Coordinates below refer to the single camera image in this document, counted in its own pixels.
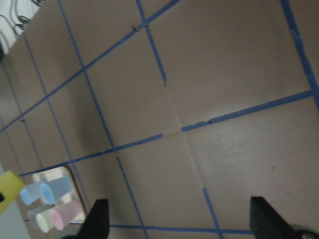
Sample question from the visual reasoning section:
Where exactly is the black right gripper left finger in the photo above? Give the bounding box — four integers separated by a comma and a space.
77, 199, 110, 239

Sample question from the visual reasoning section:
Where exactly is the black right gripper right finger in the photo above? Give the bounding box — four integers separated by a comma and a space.
250, 196, 295, 239

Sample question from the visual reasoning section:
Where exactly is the yellow plastic cup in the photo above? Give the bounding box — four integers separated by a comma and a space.
0, 171, 25, 214

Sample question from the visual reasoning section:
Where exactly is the pink plastic cup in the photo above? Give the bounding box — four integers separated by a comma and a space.
49, 200, 82, 230

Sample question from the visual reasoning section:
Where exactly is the cream plastic cup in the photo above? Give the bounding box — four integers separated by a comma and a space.
35, 209, 54, 233

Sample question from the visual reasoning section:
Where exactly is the light blue cup rear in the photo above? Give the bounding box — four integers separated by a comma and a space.
40, 177, 72, 205

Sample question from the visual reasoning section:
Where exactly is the light blue cup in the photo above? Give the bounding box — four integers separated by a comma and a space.
40, 177, 72, 205
19, 181, 45, 205

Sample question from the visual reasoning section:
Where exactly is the beige cup tray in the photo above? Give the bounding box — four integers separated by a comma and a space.
32, 166, 87, 224

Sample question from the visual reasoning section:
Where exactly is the grey plastic cup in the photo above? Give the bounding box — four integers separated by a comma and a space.
27, 204, 52, 229

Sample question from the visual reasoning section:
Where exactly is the light blue cup front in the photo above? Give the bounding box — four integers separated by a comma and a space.
19, 181, 45, 205

